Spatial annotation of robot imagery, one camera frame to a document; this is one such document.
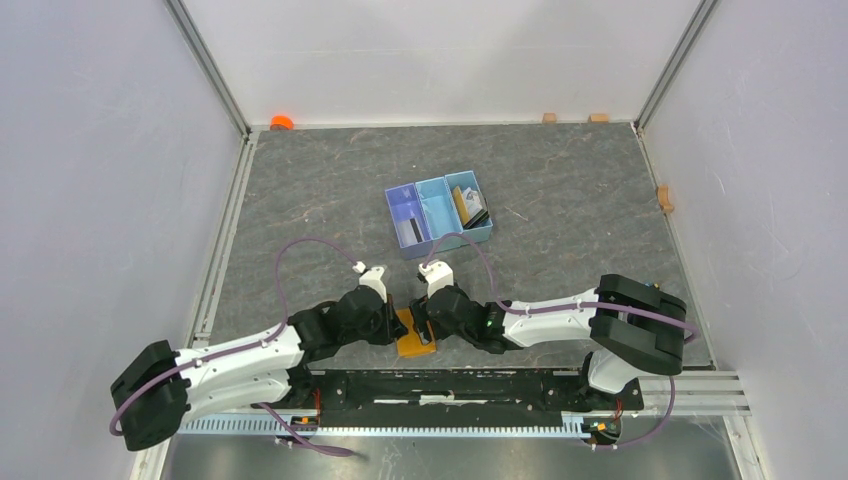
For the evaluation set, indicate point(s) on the light blue bin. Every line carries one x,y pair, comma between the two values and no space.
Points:
438,207
468,179

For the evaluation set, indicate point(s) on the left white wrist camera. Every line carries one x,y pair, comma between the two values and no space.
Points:
372,277

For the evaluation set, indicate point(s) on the purple plastic bin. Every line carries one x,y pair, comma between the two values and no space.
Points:
403,203

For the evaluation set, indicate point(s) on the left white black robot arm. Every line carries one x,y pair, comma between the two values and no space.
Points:
163,389

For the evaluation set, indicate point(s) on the orange round cap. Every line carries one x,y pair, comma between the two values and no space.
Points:
281,122

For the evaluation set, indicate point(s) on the white slotted cable duct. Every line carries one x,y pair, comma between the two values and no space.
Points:
264,424

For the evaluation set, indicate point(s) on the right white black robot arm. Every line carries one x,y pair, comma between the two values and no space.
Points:
637,327

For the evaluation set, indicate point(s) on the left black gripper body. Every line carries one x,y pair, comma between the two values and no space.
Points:
380,329

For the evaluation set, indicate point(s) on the stack of credit cards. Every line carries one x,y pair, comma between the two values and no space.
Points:
471,207

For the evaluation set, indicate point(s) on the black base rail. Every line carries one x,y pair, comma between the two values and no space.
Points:
451,398

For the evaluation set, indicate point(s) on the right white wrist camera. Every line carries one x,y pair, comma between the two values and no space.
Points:
436,275

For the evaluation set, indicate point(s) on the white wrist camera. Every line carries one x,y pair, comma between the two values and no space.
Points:
372,277
436,275

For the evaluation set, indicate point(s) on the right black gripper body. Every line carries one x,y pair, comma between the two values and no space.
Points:
418,306

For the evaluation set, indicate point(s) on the white black striped card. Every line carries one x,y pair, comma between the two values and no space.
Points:
409,232

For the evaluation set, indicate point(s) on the curved wooden piece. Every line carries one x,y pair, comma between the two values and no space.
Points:
664,199

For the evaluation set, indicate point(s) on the orange leather card holder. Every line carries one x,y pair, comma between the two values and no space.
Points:
411,345

